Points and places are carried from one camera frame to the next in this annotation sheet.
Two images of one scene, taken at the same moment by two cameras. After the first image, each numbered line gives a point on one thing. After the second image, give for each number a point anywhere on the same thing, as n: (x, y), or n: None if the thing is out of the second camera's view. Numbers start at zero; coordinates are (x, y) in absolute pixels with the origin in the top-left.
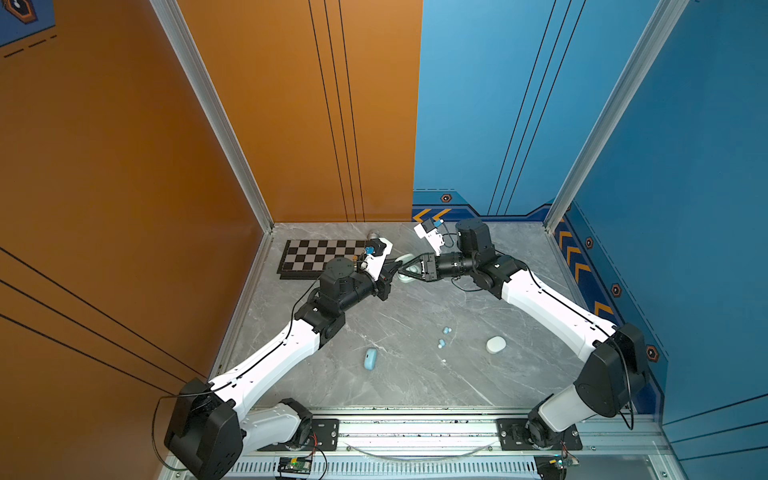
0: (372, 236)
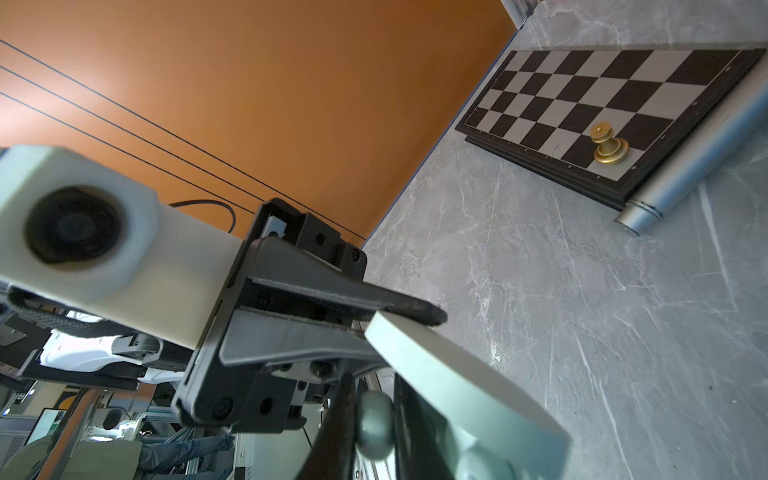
0: (703, 165)
